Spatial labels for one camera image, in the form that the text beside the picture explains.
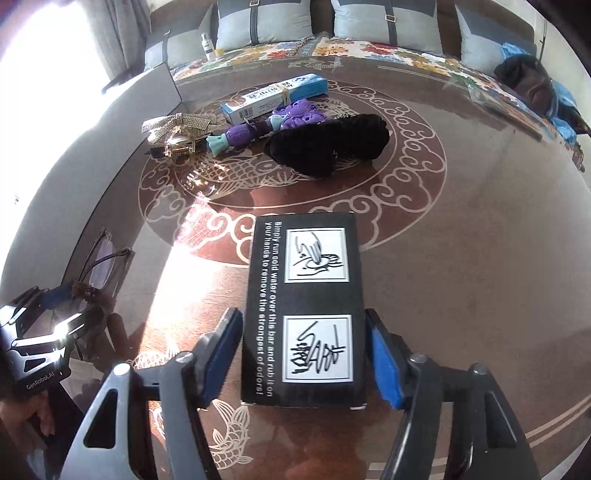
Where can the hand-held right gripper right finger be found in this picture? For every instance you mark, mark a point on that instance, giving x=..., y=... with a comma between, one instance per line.
x=385, y=364

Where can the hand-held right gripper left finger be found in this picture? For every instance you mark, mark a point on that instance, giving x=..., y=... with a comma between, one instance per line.
x=221, y=355

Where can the white pump bottle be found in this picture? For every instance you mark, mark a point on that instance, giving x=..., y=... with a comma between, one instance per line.
x=207, y=46

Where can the dark brown handbag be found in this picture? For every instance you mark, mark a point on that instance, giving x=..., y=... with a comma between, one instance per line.
x=531, y=83

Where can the grey two-tone cushion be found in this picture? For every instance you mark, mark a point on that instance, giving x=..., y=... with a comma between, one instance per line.
x=480, y=41
x=369, y=23
x=180, y=46
x=277, y=23

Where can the black box with white labels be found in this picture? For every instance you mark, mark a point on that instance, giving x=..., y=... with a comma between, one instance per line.
x=272, y=323

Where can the grey curtain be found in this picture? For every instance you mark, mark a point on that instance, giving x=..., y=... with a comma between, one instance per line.
x=131, y=27

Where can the clear plastic sleeve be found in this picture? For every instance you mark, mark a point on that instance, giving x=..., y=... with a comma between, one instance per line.
x=498, y=99

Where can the dark chair armrest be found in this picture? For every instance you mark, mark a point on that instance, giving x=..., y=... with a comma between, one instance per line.
x=115, y=83

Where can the floral sofa blanket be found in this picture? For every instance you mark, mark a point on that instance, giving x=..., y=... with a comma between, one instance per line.
x=392, y=50

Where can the silver rhinestone hair bow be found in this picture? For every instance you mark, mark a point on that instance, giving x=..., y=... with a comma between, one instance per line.
x=166, y=123

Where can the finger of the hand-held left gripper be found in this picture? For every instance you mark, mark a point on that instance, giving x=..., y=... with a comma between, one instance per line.
x=87, y=318
x=57, y=295

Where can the blue toothpaste box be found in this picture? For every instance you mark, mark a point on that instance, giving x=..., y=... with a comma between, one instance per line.
x=258, y=104

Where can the purple and teal toy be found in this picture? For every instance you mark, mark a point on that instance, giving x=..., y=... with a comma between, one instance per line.
x=295, y=117

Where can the person's left hand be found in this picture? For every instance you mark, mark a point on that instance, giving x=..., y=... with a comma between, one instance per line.
x=27, y=415

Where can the grey storage box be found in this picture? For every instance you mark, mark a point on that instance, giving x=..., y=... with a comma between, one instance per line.
x=69, y=152

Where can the black velvet hair scrunchie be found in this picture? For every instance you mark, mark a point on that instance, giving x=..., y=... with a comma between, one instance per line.
x=364, y=134
x=300, y=154

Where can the thin-framed eyeglasses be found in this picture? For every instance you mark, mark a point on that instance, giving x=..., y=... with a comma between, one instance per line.
x=99, y=272

